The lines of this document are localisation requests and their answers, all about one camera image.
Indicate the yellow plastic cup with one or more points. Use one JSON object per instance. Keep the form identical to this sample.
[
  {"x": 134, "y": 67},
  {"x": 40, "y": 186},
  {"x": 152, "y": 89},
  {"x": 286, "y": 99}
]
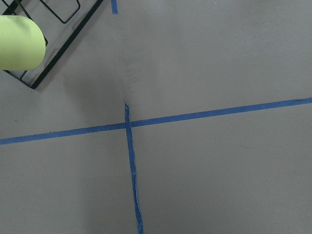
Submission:
[{"x": 22, "y": 44}]

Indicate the black wire cup rack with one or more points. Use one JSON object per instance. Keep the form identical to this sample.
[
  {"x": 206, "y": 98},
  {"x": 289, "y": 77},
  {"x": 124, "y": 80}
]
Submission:
[{"x": 59, "y": 20}]

